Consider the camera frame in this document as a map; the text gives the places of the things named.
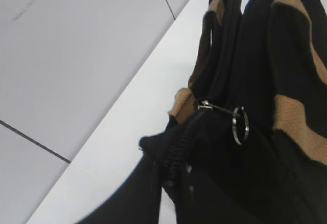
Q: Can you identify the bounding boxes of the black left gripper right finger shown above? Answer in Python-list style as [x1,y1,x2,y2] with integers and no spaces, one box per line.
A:
[173,162,326,223]

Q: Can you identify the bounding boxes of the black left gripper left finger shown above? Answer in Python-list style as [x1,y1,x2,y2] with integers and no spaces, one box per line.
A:
[79,154,161,223]

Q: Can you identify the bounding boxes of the silver zipper pull with ring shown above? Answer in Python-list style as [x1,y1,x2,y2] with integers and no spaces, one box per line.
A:
[197,100,250,146]

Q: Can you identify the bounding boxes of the black tote bag tan handles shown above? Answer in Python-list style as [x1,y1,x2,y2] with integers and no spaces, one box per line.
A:
[140,0,326,203]

